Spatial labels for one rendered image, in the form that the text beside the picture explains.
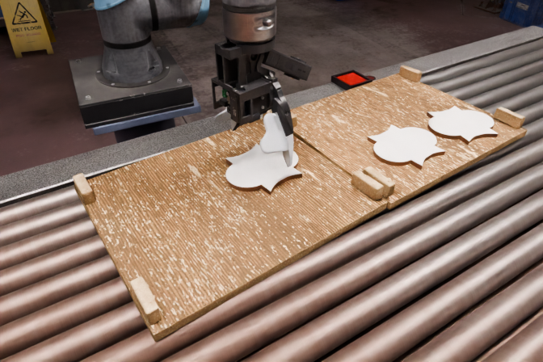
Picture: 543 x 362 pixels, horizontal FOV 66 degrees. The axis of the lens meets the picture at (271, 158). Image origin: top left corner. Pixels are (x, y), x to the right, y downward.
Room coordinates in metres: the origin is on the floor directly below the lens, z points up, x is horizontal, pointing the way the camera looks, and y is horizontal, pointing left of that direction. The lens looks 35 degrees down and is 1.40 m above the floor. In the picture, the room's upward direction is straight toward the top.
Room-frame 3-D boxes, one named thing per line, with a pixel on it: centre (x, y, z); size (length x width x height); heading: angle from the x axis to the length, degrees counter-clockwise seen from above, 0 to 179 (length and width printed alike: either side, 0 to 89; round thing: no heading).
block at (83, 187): (0.54, 0.31, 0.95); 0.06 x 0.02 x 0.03; 36
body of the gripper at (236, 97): (0.59, 0.04, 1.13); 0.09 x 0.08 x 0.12; 131
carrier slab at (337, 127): (0.78, -0.27, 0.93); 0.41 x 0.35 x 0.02; 124
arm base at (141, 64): (1.04, 0.36, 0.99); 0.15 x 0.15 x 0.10
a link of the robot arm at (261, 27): (0.59, 0.03, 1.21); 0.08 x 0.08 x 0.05
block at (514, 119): (0.78, -0.50, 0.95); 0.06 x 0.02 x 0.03; 34
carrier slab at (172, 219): (0.55, 0.08, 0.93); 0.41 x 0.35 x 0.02; 126
